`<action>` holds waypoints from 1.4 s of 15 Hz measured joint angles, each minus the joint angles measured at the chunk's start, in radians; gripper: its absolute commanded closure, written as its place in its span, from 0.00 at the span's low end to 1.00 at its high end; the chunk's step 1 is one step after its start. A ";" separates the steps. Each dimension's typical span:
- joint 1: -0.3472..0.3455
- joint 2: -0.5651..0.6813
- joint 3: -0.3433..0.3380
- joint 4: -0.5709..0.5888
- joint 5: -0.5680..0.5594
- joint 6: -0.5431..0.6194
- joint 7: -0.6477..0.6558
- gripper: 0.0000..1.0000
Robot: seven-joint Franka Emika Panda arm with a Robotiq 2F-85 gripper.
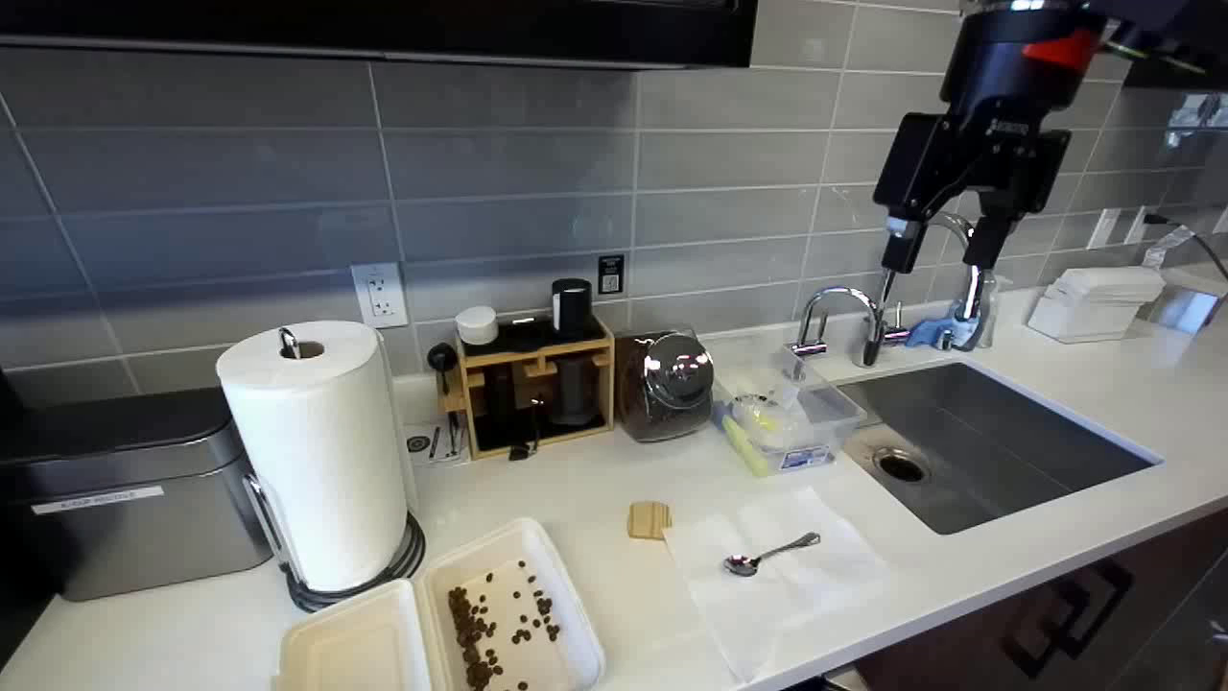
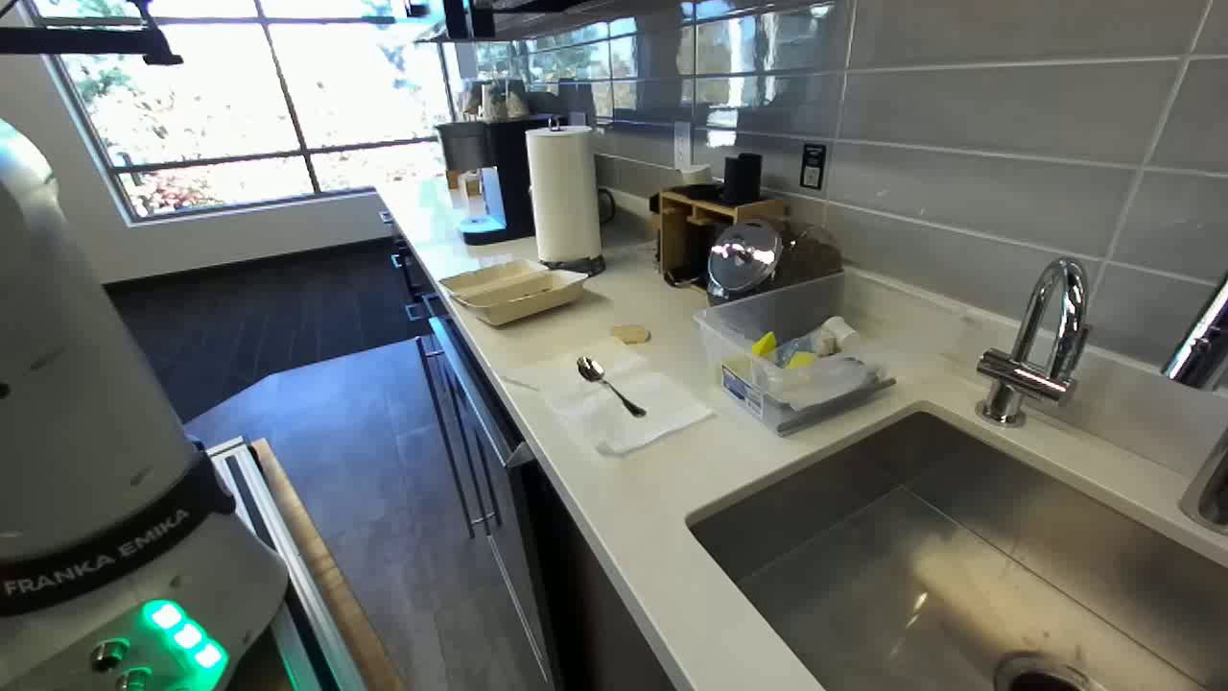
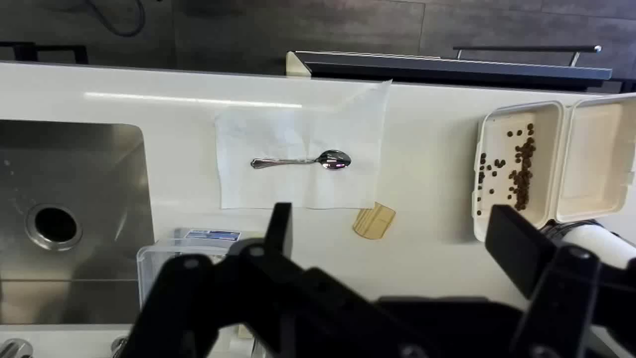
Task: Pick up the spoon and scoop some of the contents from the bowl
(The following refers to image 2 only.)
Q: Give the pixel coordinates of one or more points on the silver metal spoon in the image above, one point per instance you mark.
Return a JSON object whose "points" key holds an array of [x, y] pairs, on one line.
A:
{"points": [[593, 369]]}

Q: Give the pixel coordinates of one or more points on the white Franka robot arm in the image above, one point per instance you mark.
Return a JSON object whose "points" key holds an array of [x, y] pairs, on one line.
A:
{"points": [[77, 384]]}

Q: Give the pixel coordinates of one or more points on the white paper napkin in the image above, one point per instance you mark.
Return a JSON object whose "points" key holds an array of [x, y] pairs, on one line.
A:
{"points": [[653, 418]]}

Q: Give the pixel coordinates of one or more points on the black paper towel holder base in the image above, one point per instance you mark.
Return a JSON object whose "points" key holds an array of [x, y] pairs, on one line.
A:
{"points": [[578, 267]]}

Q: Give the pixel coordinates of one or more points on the white foam tray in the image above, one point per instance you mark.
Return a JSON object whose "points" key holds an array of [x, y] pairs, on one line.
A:
{"points": [[512, 292]]}

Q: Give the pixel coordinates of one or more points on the yellow cloth piece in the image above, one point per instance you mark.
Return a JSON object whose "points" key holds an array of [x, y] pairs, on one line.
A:
{"points": [[767, 342], [803, 364]]}

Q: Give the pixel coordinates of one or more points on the clear plastic storage bin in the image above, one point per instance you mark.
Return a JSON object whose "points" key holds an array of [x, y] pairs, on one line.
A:
{"points": [[771, 309]]}

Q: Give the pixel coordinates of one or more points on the white paper towel roll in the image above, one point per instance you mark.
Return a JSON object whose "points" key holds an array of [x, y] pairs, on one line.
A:
{"points": [[563, 195]]}

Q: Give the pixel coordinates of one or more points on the clear plastic bag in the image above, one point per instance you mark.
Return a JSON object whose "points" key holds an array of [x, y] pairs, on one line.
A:
{"points": [[821, 384]]}

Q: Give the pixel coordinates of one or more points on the black box on rack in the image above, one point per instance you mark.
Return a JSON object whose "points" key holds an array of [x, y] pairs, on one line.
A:
{"points": [[744, 180]]}

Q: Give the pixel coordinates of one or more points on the black coffee machine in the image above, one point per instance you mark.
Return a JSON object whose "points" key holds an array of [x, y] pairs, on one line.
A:
{"points": [[505, 159]]}

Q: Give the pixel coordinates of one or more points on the stainless steel sink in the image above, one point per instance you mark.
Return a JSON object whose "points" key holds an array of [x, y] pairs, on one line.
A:
{"points": [[895, 551]]}

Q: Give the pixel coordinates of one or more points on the robot stand with wooden edge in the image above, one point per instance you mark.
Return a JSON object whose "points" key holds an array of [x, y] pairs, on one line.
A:
{"points": [[320, 579]]}

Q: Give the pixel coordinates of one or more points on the chrome curved faucet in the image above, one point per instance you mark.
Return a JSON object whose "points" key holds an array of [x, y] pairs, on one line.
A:
{"points": [[1021, 369]]}

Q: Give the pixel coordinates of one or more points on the large grid window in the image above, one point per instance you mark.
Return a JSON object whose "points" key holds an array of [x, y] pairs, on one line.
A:
{"points": [[216, 100]]}

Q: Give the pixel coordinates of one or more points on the sink drain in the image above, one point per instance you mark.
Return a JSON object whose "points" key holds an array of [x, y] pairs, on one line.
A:
{"points": [[1037, 672]]}

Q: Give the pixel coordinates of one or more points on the chrome tall faucet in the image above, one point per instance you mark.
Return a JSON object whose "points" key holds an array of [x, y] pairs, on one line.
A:
{"points": [[1204, 349]]}

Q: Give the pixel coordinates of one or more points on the black wall outlet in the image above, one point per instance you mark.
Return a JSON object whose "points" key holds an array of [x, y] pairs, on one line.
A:
{"points": [[810, 168]]}

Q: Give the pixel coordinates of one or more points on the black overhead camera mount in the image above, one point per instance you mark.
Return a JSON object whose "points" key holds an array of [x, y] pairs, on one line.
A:
{"points": [[77, 41]]}

